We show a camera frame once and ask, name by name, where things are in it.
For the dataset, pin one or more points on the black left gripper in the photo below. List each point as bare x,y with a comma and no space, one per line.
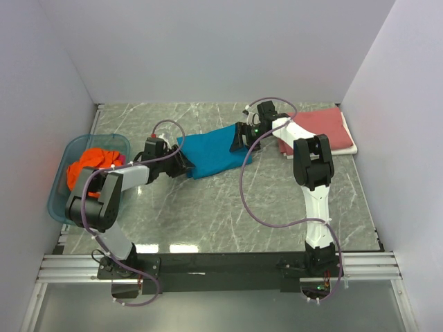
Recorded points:
182,164

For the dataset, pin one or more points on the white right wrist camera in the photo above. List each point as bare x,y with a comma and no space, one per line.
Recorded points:
252,118

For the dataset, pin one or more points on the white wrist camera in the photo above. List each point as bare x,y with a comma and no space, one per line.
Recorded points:
164,136
252,118

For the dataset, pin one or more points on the orange t-shirt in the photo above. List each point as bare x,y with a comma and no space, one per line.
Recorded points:
94,157

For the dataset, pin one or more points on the folded red t-shirt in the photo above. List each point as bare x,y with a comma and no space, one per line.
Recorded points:
318,131

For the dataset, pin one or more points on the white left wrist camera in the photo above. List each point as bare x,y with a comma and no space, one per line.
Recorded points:
164,136

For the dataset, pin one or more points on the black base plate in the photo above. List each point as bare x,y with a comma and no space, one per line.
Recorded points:
244,271

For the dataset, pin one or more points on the clear teal plastic bin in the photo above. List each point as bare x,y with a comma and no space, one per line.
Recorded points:
60,191

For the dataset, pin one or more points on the blue t-shirt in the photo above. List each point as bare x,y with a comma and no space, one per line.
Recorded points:
210,152

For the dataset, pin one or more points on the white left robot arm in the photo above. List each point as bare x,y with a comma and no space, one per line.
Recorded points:
102,178

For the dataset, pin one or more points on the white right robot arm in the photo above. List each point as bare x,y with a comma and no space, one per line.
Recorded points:
313,167

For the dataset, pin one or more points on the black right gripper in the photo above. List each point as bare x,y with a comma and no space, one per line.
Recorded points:
241,129

